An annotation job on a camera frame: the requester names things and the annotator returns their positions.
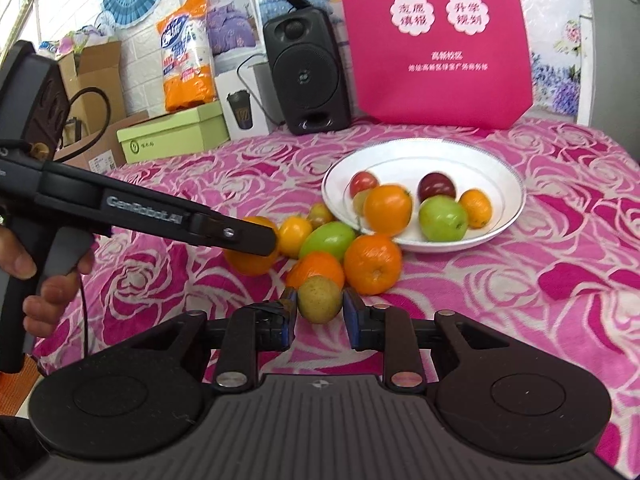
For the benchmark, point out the green cardboard box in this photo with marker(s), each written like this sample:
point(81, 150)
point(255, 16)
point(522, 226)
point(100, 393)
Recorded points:
point(170, 135)

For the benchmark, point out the floral wall poster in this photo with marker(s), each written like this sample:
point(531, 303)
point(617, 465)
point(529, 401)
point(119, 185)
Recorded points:
point(560, 80)

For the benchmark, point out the white plate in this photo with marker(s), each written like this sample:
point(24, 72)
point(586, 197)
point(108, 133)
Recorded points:
point(495, 175)

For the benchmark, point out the black speaker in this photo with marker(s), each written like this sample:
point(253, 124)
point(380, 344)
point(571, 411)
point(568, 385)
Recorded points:
point(305, 75)

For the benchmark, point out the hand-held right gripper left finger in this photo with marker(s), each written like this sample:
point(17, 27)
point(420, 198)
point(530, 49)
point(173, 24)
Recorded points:
point(289, 320)

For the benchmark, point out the purple bedding wall poster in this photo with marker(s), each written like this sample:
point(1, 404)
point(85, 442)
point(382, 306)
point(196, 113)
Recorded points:
point(230, 25)

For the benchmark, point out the orange with stem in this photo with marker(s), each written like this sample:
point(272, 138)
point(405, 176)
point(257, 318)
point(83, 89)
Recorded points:
point(372, 264)

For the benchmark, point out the small yellow-green fruit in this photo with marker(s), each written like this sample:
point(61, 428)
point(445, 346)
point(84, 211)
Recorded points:
point(359, 203)
point(320, 300)

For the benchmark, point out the person's left hand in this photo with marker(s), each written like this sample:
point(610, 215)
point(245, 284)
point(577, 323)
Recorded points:
point(20, 260)

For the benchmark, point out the dark red plum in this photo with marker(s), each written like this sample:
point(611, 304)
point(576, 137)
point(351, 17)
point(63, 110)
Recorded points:
point(436, 186)

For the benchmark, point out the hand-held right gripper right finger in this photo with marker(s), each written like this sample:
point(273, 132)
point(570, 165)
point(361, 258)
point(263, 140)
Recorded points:
point(350, 317)

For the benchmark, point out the pink rose tablecloth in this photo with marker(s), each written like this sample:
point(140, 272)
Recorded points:
point(525, 285)

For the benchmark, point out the white cup box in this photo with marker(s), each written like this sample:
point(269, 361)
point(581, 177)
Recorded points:
point(245, 110)

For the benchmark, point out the orange kumquat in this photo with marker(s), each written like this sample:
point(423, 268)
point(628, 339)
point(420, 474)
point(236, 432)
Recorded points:
point(476, 207)

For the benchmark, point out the small green apple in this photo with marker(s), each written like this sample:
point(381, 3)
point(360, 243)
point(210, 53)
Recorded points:
point(327, 241)

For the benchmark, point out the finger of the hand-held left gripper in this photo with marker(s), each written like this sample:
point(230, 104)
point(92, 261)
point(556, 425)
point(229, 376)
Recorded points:
point(240, 235)

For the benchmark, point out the magenta tote bag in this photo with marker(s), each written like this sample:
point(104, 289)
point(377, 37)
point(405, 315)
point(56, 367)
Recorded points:
point(435, 95)

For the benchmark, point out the tall brown cardboard box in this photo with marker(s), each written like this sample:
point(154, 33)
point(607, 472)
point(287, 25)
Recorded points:
point(100, 80)

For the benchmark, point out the large green apple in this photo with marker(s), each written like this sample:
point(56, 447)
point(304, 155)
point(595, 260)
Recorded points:
point(442, 219)

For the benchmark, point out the small reddish yellow fruit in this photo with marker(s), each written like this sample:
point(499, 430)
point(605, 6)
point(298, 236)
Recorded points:
point(320, 216)

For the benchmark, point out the orange paper cup pack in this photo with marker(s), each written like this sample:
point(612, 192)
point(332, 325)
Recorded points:
point(187, 60)

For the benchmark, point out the small red apple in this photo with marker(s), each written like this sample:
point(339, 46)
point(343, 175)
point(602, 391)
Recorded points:
point(364, 182)

